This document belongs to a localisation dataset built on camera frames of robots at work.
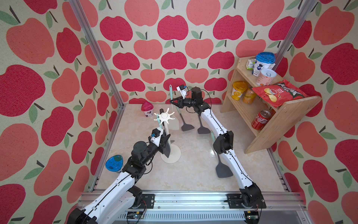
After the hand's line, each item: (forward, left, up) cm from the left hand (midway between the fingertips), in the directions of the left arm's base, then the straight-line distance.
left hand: (168, 136), depth 74 cm
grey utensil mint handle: (-4, +1, -8) cm, 9 cm away
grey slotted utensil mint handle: (-12, -32, -19) cm, 39 cm away
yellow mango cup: (+33, -45, +8) cm, 56 cm away
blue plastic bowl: (-9, +31, -14) cm, 35 cm away
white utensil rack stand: (+3, -4, -24) cm, 24 cm away
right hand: (+28, 0, -2) cm, 28 cm away
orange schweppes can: (+27, -51, +6) cm, 58 cm away
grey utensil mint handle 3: (+22, -24, -24) cm, 41 cm away
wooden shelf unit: (+31, -49, -1) cm, 58 cm away
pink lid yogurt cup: (+35, +19, -14) cm, 42 cm away
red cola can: (+6, -49, +8) cm, 50 cm away
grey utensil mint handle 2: (+24, -11, -23) cm, 35 cm away
